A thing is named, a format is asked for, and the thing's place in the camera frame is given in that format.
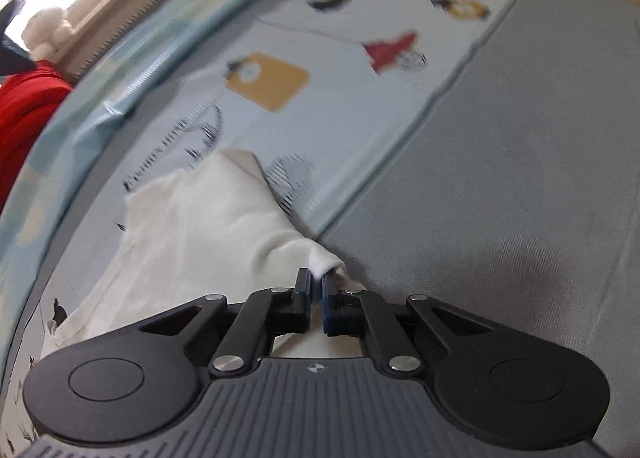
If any white t-shirt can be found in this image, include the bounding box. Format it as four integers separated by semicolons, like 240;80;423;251
42;151;363;355

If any printed grey bed sheet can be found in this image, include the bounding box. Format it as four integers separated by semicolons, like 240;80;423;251
1;0;639;457

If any red knitted blanket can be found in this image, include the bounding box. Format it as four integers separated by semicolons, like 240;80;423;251
0;61;73;206

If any white plush toy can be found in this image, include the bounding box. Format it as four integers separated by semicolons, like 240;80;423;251
22;8;76;50

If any light blue patterned quilt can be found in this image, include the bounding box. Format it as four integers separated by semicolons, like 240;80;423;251
0;0;352;259

